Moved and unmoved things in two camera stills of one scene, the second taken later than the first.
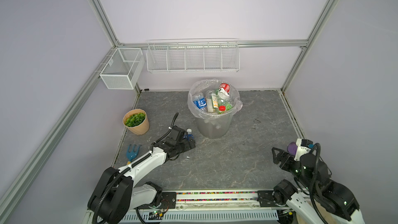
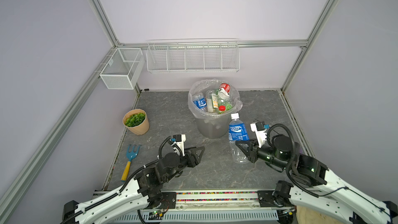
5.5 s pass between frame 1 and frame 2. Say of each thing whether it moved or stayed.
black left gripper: moved
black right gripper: moved
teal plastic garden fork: stayed
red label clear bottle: stayed
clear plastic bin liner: stayed
